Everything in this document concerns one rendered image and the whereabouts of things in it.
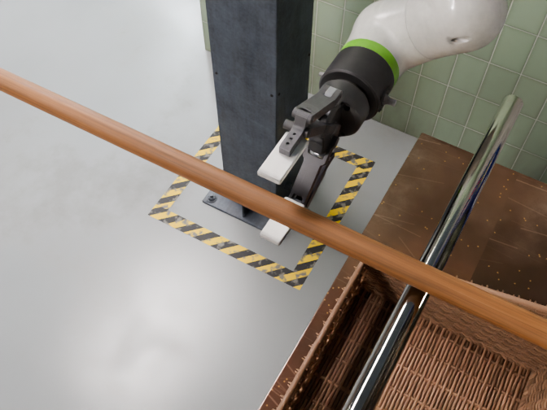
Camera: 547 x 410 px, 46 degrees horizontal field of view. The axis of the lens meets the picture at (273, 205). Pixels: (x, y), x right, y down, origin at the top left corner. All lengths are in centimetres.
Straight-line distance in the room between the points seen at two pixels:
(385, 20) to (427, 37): 7
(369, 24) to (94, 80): 188
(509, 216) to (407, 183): 25
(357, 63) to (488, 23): 17
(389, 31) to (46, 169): 173
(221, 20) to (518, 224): 86
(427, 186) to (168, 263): 93
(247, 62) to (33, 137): 112
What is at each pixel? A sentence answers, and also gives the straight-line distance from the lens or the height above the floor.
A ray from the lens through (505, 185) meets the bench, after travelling 165.
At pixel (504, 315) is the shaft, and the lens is 74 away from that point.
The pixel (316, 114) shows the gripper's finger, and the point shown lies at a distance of 75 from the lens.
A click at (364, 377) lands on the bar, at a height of 117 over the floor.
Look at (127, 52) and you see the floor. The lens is 279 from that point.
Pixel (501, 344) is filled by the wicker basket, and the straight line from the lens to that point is 138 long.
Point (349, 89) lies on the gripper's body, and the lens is 87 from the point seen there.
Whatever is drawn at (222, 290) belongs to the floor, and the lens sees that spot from 206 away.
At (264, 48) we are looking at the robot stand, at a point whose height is 75.
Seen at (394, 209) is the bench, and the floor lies 58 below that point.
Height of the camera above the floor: 184
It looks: 56 degrees down
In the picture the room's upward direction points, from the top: straight up
